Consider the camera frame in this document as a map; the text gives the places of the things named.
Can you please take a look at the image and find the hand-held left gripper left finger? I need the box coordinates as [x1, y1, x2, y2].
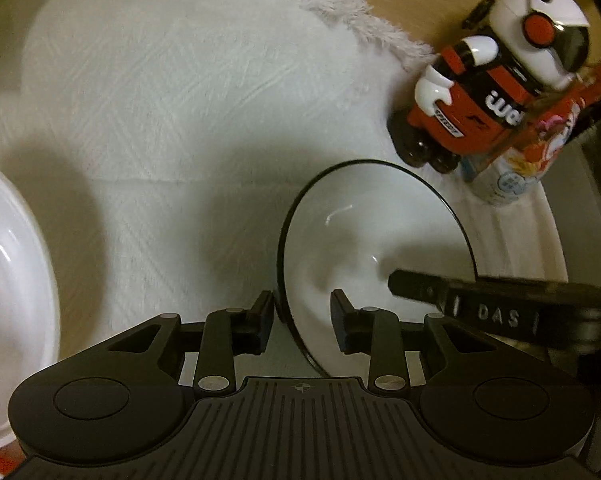
[99, 290, 276, 395]

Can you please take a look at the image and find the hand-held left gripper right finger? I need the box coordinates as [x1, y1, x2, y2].
[329, 288, 502, 395]

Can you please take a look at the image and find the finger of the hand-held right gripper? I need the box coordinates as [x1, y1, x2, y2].
[388, 269, 455, 312]

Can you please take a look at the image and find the white bowl with black rim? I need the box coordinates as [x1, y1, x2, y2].
[276, 159, 477, 378]

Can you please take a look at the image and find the white round deep plate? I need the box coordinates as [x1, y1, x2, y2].
[0, 160, 62, 452]

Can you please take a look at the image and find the printed drink can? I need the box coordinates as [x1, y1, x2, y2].
[461, 60, 601, 208]

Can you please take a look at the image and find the red and white robot toy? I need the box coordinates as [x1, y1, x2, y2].
[388, 0, 592, 173]

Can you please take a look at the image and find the white fringed cloth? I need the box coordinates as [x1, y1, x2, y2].
[0, 0, 569, 381]

